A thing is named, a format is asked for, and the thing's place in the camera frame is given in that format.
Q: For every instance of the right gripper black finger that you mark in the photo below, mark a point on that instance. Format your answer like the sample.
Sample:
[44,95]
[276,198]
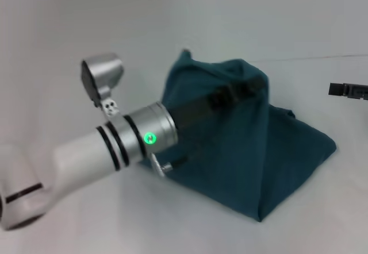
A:
[348,90]

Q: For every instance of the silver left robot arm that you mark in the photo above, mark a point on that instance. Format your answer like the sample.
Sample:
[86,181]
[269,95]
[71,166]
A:
[86,156]

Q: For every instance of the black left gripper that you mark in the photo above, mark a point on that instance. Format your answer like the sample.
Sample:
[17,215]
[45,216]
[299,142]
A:
[195,111]

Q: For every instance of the teal blue shirt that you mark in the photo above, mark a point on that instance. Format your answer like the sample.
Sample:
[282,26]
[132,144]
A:
[244,150]

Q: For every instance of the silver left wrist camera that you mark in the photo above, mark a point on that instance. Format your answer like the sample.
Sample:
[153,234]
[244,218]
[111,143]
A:
[102,73]

